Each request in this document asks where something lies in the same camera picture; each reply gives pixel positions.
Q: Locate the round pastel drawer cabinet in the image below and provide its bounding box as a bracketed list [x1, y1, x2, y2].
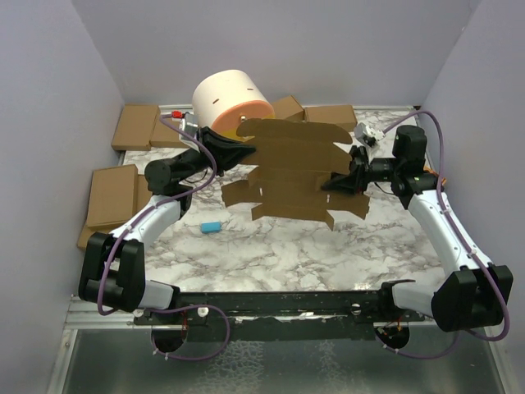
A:
[192, 70, 275, 141]

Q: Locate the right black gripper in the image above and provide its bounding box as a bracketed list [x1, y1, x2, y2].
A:
[321, 145, 402, 195]

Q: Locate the cardboard box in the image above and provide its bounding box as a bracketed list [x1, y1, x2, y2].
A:
[76, 174, 155, 252]
[272, 95, 304, 121]
[304, 104, 358, 132]
[112, 104, 160, 151]
[86, 164, 138, 229]
[150, 117, 187, 149]
[221, 119, 369, 229]

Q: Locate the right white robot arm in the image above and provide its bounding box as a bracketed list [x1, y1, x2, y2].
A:
[321, 125, 514, 332]

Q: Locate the orange paperback book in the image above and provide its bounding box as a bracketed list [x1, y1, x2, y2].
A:
[423, 166, 447, 189]

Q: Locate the small blue block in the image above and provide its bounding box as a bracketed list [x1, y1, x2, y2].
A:
[200, 222, 221, 234]

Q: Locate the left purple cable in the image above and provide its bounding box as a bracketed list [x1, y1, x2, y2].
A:
[97, 110, 233, 363]

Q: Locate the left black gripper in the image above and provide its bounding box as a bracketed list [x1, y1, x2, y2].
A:
[175, 126, 257, 181]

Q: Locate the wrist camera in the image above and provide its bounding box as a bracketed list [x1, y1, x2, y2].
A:
[171, 110, 199, 143]
[354, 123, 385, 148]

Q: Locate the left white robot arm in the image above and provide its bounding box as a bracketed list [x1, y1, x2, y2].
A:
[78, 127, 256, 324]

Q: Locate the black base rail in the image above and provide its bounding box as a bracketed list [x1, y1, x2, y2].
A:
[134, 290, 424, 342]

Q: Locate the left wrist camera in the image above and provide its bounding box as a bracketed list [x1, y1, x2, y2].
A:
[171, 110, 199, 143]

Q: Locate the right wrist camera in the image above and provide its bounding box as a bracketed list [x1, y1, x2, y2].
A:
[354, 123, 385, 148]

